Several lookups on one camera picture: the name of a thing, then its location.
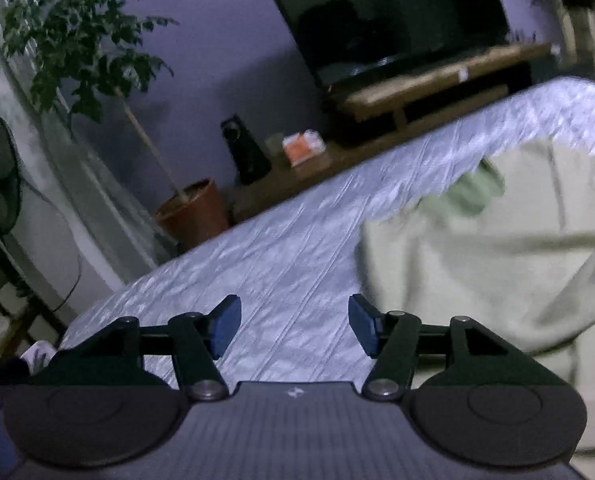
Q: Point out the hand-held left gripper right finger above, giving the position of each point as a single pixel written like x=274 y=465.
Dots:
x=363 y=322

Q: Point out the white sheer curtain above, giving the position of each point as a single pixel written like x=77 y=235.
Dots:
x=92 y=180

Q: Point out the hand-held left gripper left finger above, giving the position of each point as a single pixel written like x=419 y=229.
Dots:
x=226 y=325

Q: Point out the black flat television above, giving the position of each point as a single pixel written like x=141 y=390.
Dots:
x=377 y=10

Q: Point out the pale green cloth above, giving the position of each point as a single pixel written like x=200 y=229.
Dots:
x=470 y=190

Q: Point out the black speaker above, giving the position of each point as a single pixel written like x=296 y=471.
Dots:
x=245 y=150

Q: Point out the low wooden bench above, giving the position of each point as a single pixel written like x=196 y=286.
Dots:
x=297 y=180

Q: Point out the white garment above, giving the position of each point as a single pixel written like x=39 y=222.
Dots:
x=37 y=355

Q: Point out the white quilted bed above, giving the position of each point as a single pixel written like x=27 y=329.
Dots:
x=287 y=260

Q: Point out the cream fleece garment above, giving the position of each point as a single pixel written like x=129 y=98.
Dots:
x=502 y=260

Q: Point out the orange and white box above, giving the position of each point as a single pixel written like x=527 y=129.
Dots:
x=302 y=149

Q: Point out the green leafy indoor tree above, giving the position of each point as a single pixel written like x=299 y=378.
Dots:
x=77 y=35

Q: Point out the wooden television stand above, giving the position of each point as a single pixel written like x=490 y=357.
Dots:
x=427 y=85

